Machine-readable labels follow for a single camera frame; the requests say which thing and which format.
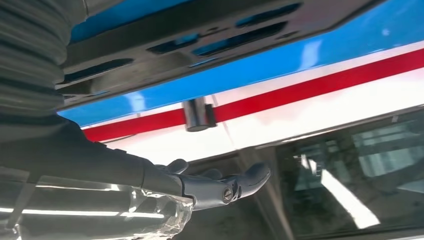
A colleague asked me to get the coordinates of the blue metal shelf rack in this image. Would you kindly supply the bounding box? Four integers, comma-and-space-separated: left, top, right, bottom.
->
57, 0, 424, 128

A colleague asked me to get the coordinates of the dark metal cylinder stub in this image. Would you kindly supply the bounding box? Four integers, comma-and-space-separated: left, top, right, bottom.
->
182, 97, 218, 133

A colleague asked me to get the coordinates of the white vehicle body red stripe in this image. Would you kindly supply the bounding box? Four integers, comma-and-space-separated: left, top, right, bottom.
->
81, 41, 424, 240

